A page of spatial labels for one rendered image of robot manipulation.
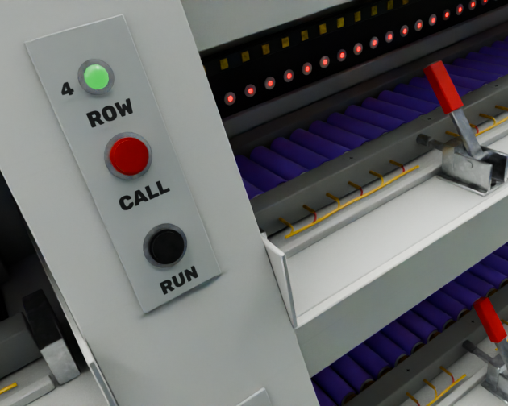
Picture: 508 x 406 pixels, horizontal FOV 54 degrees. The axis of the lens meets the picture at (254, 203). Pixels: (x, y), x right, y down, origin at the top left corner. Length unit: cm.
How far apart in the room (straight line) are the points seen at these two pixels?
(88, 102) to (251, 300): 12
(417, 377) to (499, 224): 15
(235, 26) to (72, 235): 12
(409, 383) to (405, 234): 16
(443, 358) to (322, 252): 19
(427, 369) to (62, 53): 37
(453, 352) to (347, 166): 21
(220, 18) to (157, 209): 9
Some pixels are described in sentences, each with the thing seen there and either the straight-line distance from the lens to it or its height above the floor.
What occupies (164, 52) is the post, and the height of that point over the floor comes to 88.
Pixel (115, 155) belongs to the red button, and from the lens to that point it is 21.
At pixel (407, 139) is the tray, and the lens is 40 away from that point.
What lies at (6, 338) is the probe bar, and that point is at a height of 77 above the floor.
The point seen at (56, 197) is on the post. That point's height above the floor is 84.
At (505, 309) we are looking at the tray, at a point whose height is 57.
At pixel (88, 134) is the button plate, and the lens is 21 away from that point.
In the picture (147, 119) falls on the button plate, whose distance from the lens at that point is 22.
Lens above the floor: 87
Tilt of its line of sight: 17 degrees down
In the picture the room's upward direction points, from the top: 19 degrees counter-clockwise
